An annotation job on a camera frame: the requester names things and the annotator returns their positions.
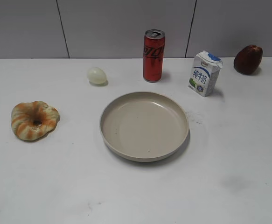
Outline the dark red wax apple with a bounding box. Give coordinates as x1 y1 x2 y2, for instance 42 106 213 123
234 45 263 75

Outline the ring-shaped orange striped croissant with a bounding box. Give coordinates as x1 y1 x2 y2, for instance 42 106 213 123
11 101 60 141

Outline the white blue milk carton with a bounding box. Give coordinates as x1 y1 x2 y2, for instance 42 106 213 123
188 51 223 97

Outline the beige round plate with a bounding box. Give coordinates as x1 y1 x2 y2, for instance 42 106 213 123
99 91 189 162

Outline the white egg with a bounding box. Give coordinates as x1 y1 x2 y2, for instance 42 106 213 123
87 67 107 84

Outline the red cola can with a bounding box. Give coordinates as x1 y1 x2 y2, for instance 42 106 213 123
143 29 165 82

